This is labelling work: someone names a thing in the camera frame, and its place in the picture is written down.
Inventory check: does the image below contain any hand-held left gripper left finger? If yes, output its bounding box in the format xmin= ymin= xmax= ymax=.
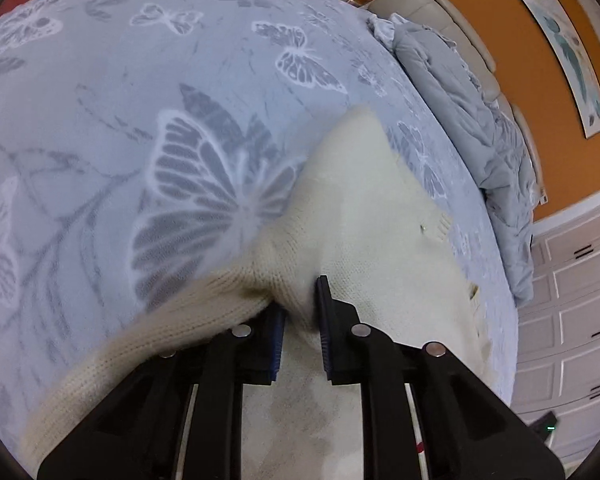
xmin=37 ymin=301 xmax=287 ymax=480

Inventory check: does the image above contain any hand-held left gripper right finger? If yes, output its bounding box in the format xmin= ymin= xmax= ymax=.
xmin=316 ymin=275 xmax=566 ymax=480

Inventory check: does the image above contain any white chest of drawers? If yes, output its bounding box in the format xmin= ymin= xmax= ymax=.
xmin=514 ymin=202 xmax=600 ymax=461

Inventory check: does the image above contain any cream knitted sweater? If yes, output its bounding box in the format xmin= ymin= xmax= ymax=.
xmin=19 ymin=105 xmax=497 ymax=480

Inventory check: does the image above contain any beige padded headboard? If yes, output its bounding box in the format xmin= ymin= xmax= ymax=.
xmin=367 ymin=0 xmax=545 ymax=206

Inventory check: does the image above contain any framed wall picture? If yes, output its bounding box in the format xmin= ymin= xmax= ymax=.
xmin=497 ymin=0 xmax=600 ymax=140

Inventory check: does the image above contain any butterfly print bed sheet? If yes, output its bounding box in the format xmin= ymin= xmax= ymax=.
xmin=0 ymin=0 xmax=520 ymax=413

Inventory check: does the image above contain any grey quilted duvet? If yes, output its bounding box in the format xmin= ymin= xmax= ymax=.
xmin=366 ymin=14 xmax=537 ymax=307

